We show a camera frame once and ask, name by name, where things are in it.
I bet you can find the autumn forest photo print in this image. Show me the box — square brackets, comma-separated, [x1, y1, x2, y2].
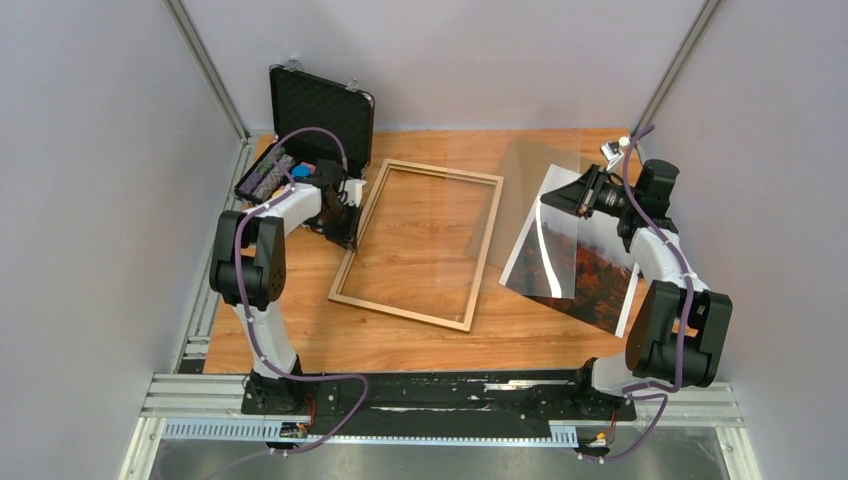
[499, 165, 639, 338]

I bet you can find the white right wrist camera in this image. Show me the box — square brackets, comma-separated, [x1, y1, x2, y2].
[599, 136, 631, 172]

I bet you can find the blue round chip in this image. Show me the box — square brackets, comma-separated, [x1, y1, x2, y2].
[291, 163, 314, 179]

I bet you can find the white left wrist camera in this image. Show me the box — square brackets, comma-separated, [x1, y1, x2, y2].
[341, 179, 367, 207]

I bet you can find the aluminium left corner post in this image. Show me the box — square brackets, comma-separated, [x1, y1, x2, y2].
[163, 0, 250, 144]

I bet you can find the aluminium right corner post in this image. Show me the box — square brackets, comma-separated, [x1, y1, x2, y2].
[631, 0, 724, 134]

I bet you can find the black poker chip case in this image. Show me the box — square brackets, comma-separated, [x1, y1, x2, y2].
[233, 62, 376, 204]

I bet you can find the white slotted cable duct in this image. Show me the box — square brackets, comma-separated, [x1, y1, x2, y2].
[161, 421, 579, 448]

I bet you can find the aluminium rail frame front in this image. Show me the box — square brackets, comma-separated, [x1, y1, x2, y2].
[120, 370, 761, 479]

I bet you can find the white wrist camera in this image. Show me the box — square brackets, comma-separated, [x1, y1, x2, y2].
[341, 179, 367, 207]
[599, 136, 631, 172]

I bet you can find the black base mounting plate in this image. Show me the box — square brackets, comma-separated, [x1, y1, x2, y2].
[241, 369, 636, 439]

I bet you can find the brown cardboard backing board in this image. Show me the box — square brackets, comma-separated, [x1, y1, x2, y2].
[487, 138, 600, 268]

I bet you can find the clear acrylic sheet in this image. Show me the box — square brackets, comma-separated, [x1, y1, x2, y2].
[446, 129, 583, 272]

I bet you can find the light wooden picture frame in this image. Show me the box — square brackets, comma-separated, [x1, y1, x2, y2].
[328, 159, 504, 333]

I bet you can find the aluminium corner post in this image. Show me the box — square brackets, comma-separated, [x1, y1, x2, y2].
[163, 0, 250, 144]
[631, 0, 724, 134]

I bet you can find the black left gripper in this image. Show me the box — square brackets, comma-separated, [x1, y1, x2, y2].
[317, 199, 365, 252]

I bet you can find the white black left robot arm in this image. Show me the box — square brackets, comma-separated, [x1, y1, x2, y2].
[209, 160, 366, 413]

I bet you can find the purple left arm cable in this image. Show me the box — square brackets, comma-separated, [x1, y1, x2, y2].
[228, 127, 370, 457]

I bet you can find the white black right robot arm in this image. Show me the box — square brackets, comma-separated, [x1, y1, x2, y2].
[541, 159, 733, 418]

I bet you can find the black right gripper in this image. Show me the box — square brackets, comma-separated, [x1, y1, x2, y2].
[540, 163, 639, 218]

